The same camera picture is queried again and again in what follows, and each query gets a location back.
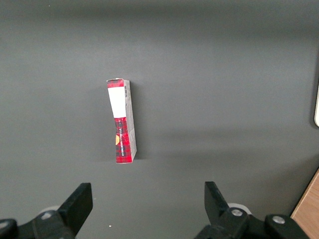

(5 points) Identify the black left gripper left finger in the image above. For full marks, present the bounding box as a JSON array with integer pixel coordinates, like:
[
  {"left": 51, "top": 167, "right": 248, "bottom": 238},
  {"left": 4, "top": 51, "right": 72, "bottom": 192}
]
[{"left": 0, "top": 182, "right": 94, "bottom": 239}]

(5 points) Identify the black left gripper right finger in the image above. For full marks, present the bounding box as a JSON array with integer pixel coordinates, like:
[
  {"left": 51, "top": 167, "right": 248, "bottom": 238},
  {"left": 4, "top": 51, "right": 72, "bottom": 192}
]
[{"left": 193, "top": 181, "right": 310, "bottom": 239}]

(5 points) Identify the white tray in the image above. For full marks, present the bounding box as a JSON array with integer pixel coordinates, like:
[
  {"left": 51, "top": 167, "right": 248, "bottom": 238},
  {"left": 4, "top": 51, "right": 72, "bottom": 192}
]
[{"left": 314, "top": 82, "right": 319, "bottom": 128}]

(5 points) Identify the wooden board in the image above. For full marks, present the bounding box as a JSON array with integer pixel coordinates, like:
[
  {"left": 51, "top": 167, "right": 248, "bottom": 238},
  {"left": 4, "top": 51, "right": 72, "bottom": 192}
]
[{"left": 290, "top": 167, "right": 319, "bottom": 239}]

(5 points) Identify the red plaid cardboard box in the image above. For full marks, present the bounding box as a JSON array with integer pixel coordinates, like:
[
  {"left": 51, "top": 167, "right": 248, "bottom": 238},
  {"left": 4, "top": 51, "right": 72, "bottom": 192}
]
[{"left": 106, "top": 78, "right": 138, "bottom": 164}]

